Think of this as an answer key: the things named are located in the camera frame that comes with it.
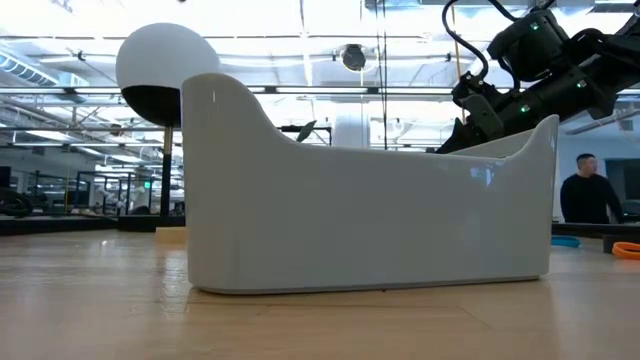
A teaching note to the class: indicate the small blue rubber band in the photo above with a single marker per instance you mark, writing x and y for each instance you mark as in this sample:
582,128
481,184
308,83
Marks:
565,242

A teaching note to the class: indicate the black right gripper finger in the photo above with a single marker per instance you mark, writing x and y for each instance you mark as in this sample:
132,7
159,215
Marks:
462,137

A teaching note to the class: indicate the person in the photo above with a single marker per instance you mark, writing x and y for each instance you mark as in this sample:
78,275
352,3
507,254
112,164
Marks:
590,195

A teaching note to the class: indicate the round black ceiling device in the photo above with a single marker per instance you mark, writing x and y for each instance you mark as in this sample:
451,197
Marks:
353,57

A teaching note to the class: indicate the orange rubber band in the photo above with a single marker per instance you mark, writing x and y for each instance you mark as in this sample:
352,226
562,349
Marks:
627,251

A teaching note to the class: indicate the white globe lamp black stand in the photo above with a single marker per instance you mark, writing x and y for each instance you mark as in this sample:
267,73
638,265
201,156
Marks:
160,65

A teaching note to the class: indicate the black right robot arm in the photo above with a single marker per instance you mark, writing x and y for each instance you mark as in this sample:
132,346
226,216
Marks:
530,47

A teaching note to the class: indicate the dark monitor screen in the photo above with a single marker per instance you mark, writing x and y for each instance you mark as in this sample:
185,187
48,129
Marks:
625,180

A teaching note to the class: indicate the white plastic bin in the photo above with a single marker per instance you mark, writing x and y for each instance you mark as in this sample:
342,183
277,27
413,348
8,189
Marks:
350,220

